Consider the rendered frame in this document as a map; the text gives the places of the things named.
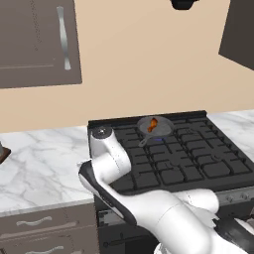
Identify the silver cupboard door handle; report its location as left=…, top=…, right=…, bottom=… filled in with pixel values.
left=56, top=5, right=72, bottom=71

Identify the dark grey-brown wall cupboard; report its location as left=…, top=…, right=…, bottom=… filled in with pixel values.
left=217, top=0, right=254, bottom=71

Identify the silver drawer handle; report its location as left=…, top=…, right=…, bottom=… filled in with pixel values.
left=34, top=245, right=65, bottom=254
left=15, top=215, right=54, bottom=227

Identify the grey frying pan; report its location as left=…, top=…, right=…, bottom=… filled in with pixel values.
left=136, top=115, right=175, bottom=148

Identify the grey-brown wall cupboard door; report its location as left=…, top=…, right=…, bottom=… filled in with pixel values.
left=0, top=0, right=83, bottom=90

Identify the black stove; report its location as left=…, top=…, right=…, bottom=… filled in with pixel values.
left=87, top=110, right=254, bottom=254

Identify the black oven door handle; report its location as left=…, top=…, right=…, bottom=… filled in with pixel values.
left=101, top=233, right=157, bottom=249

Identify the dark brown board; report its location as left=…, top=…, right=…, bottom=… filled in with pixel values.
left=0, top=141, right=12, bottom=166

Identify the orange chicken piece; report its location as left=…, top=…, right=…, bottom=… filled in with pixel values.
left=146, top=117, right=160, bottom=134

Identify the black range hood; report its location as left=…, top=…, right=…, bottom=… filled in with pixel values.
left=170, top=0, right=200, bottom=11

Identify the grey-brown drawer front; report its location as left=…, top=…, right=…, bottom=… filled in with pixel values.
left=0, top=227, right=100, bottom=254
left=0, top=201, right=97, bottom=240

